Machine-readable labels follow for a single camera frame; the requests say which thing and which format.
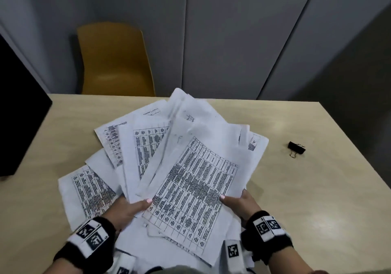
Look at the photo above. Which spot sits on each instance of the person's left hand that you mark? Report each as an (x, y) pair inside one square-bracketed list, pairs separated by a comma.
[(122, 212)]

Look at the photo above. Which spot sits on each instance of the person's right hand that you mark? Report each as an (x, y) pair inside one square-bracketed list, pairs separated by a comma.
[(244, 206)]

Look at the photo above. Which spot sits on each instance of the pile of printed papers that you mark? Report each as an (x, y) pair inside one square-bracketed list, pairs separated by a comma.
[(195, 176)]

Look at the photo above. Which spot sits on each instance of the black binder clip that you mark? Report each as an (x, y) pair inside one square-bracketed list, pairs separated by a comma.
[(295, 147)]

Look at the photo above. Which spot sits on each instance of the person's left forearm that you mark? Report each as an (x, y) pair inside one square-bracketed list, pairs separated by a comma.
[(59, 267)]

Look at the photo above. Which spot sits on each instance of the black right wristband with markers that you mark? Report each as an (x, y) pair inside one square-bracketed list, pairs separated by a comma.
[(265, 226)]

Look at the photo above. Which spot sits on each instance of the black wristband with markers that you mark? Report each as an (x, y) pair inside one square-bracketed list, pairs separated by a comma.
[(265, 226), (88, 234)]

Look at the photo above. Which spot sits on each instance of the black left wristband with markers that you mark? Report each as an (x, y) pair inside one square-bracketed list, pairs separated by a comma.
[(88, 234)]

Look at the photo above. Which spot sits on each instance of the grey green shirt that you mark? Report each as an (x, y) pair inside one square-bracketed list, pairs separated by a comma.
[(177, 270)]

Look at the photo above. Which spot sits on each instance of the black monitor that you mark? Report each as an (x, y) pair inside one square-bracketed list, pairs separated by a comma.
[(21, 115)]

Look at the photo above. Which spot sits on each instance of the yellow plastic chair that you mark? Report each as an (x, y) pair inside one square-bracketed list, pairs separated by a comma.
[(116, 63)]

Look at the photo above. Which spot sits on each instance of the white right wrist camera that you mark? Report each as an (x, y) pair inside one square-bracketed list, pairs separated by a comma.
[(232, 251)]

